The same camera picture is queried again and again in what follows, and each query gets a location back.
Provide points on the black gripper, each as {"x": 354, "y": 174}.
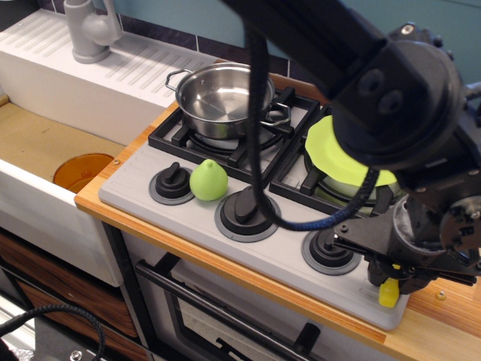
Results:
{"x": 417, "y": 246}

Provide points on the yellow toy fry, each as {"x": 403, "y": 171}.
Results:
{"x": 389, "y": 292}

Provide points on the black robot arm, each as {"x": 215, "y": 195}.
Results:
{"x": 401, "y": 108}

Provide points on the black right stove knob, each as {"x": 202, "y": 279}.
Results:
{"x": 323, "y": 256}

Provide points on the black stove knob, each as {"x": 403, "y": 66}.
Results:
{"x": 170, "y": 186}
{"x": 323, "y": 256}
{"x": 238, "y": 218}

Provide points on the grey toy stove top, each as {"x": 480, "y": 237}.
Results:
{"x": 278, "y": 257}

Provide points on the lime green plate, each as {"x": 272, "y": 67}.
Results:
{"x": 343, "y": 174}

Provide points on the black middle stove knob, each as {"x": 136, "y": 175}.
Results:
{"x": 238, "y": 218}

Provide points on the black left stove knob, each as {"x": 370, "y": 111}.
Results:
{"x": 170, "y": 186}

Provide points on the stainless steel pot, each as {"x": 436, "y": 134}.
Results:
{"x": 214, "y": 99}

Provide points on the black right burner grate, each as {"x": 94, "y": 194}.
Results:
{"x": 297, "y": 180}

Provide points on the black burner grate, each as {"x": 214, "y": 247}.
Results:
{"x": 297, "y": 180}
{"x": 173, "y": 136}

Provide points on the black left burner grate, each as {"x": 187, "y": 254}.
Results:
{"x": 173, "y": 136}

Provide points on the green toy pear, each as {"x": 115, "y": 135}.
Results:
{"x": 209, "y": 181}

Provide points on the orange sink drain plug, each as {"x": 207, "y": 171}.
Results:
{"x": 74, "y": 174}

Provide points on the wooden drawer fronts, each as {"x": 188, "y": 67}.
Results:
{"x": 35, "y": 278}

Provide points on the white toy sink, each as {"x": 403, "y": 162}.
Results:
{"x": 97, "y": 108}

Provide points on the grey toy faucet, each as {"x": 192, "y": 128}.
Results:
{"x": 91, "y": 33}

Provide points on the oven door with handle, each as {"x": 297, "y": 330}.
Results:
{"x": 215, "y": 320}

